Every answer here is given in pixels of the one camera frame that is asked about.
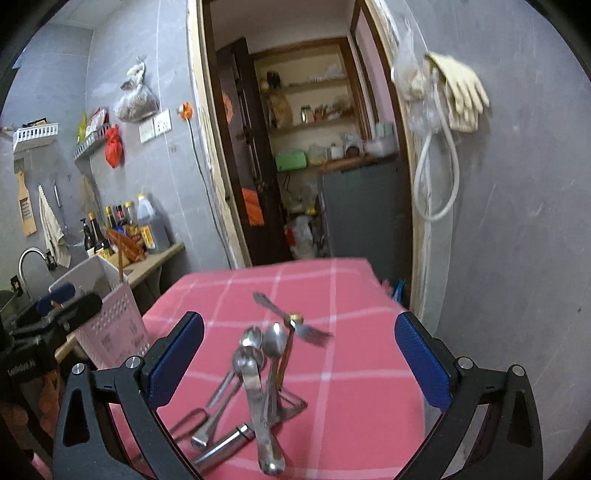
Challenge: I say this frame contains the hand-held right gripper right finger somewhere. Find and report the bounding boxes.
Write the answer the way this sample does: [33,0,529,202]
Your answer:
[394,311,544,480]

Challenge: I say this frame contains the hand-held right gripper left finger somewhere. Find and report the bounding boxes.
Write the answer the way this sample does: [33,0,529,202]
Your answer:
[52,311,205,480]

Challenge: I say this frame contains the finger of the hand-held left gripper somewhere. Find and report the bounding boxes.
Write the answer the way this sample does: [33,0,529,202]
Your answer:
[37,282,77,315]
[44,293,103,332]

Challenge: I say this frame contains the pink perforated plastic basket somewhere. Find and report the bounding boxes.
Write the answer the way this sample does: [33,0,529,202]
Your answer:
[48,255,151,370]

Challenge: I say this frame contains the steel peeler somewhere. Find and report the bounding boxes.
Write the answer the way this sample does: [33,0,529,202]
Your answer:
[191,390,309,474]

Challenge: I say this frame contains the large steel spoon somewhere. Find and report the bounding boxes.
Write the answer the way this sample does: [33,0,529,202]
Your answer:
[231,347,287,477]

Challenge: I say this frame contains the steel fork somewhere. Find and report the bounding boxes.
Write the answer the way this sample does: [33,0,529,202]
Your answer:
[252,292,294,321]

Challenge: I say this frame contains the gold handled utensil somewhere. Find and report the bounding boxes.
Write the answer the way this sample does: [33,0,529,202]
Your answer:
[274,313,305,398]

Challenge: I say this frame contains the steel faucet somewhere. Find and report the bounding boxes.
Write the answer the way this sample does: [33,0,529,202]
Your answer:
[18,247,58,301]

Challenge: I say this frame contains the beige hanging towel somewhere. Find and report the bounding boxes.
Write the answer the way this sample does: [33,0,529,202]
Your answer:
[38,185,71,268]

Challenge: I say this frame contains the dark bottle with yellow label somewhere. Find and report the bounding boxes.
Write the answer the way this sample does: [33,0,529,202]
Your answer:
[88,211,115,259]

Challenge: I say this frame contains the orange snack package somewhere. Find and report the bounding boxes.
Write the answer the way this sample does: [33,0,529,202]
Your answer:
[107,228,147,265]

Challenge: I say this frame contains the pink checked tablecloth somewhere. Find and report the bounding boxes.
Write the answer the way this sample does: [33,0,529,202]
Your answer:
[76,258,428,480]

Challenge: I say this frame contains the wooden hanging board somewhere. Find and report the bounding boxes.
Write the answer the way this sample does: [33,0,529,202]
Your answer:
[16,170,38,237]

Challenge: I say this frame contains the red plastic bag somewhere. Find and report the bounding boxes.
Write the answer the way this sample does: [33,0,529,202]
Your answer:
[105,126,124,169]

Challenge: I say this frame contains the grey cabinet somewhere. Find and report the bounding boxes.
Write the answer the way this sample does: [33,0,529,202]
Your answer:
[316,157,411,282]

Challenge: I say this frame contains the orange paper on door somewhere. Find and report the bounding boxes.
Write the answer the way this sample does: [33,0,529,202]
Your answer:
[241,187,265,227]

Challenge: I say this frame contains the plastic bags on floor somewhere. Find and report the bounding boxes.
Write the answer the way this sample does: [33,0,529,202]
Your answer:
[283,215,319,260]

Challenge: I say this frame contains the dark brown door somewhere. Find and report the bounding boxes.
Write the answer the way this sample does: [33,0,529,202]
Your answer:
[215,37,291,268]

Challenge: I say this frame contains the hanging clear bag of dried goods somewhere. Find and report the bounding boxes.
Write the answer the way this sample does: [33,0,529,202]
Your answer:
[113,56,161,123]

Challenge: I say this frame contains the white appliance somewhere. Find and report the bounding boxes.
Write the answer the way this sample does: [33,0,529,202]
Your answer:
[341,134,365,158]

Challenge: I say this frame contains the green box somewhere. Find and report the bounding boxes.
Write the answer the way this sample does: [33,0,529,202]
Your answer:
[276,151,308,172]

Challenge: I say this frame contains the cream rubber gloves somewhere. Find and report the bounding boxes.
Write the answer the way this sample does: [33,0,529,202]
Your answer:
[425,52,491,134]

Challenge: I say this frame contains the clear plastic bag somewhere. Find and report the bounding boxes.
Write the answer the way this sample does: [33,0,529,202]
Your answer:
[391,21,444,134]

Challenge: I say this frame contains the wooden shelf unit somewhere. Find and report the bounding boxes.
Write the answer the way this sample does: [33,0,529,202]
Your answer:
[253,39,370,172]

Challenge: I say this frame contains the metal wire wall rack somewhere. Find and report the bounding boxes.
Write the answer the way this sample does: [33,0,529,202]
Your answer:
[73,122,112,161]

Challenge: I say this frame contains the white plastic wall rack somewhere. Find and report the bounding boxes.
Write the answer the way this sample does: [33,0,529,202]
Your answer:
[12,122,61,153]

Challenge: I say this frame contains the white hose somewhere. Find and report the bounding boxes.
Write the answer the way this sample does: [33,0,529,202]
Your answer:
[413,69,461,221]

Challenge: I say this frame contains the white wall sockets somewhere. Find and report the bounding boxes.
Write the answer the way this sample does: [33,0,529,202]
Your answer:
[139,111,172,144]

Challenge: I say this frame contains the wooden door frame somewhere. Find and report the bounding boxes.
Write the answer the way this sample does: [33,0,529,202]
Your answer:
[187,0,435,317]

